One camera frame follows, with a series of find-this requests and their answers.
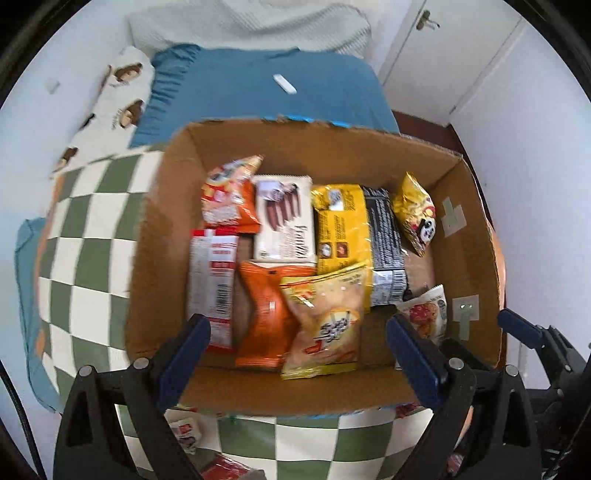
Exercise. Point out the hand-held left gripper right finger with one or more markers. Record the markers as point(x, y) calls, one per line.
point(415, 360)

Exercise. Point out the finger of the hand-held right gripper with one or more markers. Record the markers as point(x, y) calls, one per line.
point(517, 323)

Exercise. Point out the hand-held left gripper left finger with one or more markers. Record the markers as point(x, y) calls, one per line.
point(184, 357)

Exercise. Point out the white cookie packet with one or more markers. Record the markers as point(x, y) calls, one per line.
point(427, 314)

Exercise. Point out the long white red packet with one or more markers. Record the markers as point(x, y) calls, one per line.
point(210, 286)

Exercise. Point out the yellow cracker packet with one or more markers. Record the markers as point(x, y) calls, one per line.
point(325, 327)

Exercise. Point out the black snack packet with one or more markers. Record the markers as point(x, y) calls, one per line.
point(385, 244)

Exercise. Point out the yellow panda snack packet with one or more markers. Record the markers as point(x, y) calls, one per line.
point(415, 212)

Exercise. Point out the large yellow snack packet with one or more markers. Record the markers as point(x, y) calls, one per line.
point(341, 230)

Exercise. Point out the orange mushroom snack packet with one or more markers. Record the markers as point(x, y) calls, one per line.
point(228, 198)

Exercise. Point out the white chocolate wafer packet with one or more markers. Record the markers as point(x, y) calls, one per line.
point(286, 217)

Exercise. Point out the cardboard box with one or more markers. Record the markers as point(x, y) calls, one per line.
point(323, 147)

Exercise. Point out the small red snack packet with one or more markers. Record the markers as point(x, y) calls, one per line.
point(406, 410)

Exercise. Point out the small white portrait packet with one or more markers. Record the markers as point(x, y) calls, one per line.
point(184, 431)

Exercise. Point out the red-brown snack packet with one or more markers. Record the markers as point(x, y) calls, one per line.
point(231, 468)

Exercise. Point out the green white checkered blanket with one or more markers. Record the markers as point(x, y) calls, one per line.
point(92, 258)

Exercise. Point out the blue quilt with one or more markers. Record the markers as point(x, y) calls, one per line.
point(32, 323)

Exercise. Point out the white bear-print pillow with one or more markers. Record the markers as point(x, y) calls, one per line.
point(115, 101)

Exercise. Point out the white door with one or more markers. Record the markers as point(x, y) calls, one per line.
point(461, 55)

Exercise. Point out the blue ruffled pillow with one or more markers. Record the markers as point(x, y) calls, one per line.
point(240, 83)

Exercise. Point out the small white plastic strip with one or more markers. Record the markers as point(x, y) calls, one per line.
point(284, 84)

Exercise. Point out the white textured pillow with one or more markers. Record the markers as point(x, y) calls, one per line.
point(258, 23)

